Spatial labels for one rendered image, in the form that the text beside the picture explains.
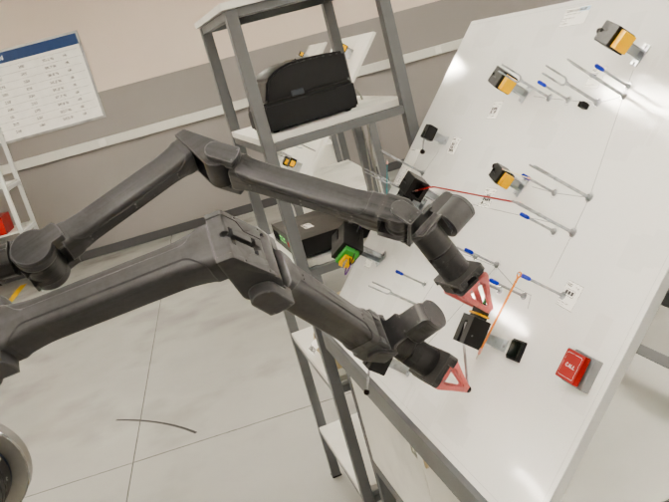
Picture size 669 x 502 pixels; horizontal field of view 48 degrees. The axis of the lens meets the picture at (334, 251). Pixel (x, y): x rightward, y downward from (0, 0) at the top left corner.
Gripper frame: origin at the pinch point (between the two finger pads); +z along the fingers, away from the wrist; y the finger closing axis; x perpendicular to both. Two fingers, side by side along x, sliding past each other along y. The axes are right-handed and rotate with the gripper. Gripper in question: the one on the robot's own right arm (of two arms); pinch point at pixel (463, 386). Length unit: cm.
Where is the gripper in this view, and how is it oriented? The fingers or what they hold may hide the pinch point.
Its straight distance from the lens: 148.1
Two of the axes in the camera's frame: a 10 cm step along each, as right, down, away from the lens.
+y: -3.5, -0.9, 9.3
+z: 7.6, 5.5, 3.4
